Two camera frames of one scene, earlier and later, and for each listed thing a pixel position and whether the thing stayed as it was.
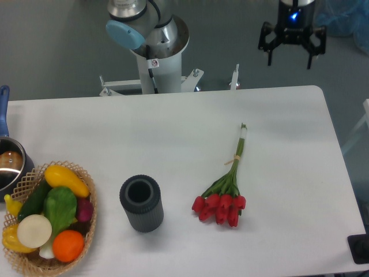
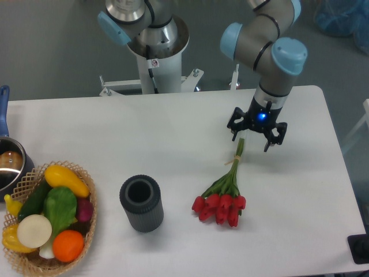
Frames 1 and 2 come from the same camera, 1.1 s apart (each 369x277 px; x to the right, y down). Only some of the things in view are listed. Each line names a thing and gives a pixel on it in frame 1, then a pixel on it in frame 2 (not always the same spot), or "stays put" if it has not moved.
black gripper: (294, 26) to (260, 119)
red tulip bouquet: (223, 199) stays put
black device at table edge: (358, 246) stays put
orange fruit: (67, 245) stays put
